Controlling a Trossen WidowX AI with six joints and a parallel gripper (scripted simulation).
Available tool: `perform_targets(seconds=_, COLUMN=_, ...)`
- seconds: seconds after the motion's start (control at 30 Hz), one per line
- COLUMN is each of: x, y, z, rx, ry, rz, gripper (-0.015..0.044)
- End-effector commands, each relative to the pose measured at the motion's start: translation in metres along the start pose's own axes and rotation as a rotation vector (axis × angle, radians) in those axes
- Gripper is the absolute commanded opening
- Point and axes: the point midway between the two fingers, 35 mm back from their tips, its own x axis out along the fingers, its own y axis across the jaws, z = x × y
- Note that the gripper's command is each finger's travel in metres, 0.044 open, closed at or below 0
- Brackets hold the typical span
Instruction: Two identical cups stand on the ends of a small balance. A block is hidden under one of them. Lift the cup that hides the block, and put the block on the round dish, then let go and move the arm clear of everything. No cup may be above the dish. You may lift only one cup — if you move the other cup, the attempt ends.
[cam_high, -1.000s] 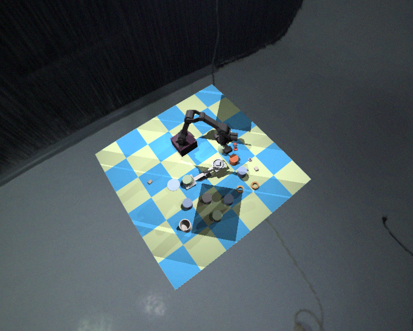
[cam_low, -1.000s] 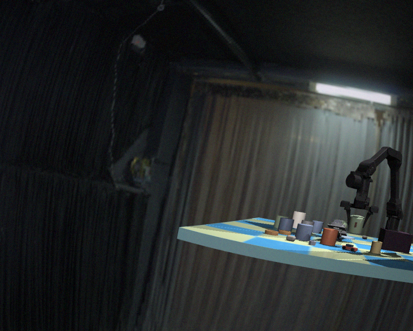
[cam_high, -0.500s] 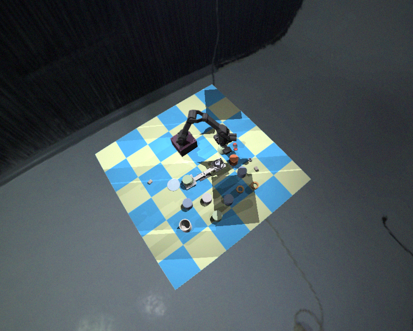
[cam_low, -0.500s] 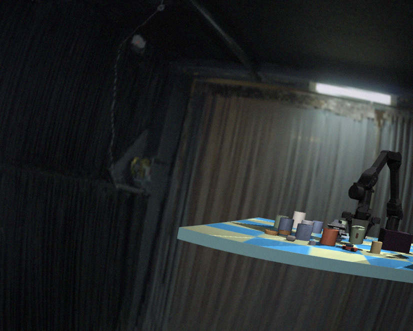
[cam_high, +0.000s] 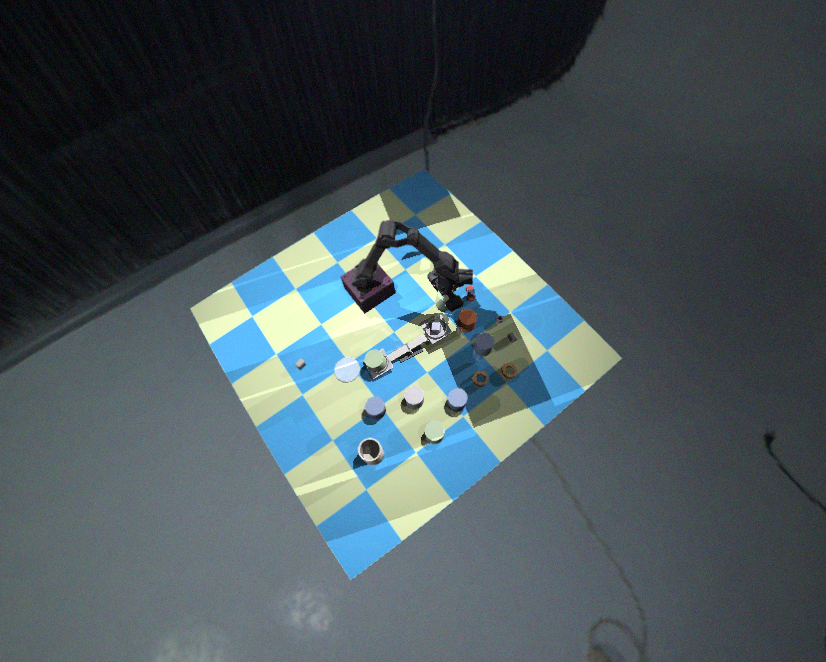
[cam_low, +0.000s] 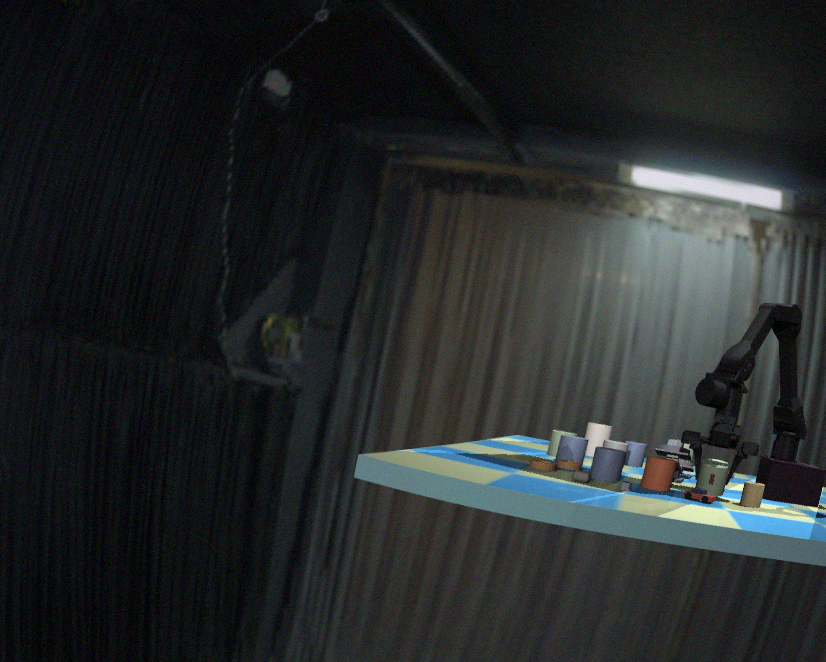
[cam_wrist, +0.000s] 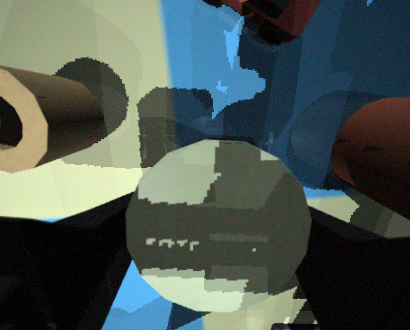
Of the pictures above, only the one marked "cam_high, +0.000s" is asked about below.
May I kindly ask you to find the white cylinder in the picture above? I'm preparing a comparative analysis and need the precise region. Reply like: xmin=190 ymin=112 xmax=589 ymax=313
xmin=404 ymin=386 xmax=424 ymax=410
xmin=358 ymin=438 xmax=384 ymax=466

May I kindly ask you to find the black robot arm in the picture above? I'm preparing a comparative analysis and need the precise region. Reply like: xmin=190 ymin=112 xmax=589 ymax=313
xmin=351 ymin=220 xmax=474 ymax=296

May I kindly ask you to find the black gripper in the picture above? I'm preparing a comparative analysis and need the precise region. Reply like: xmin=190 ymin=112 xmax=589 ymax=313
xmin=427 ymin=271 xmax=464 ymax=312

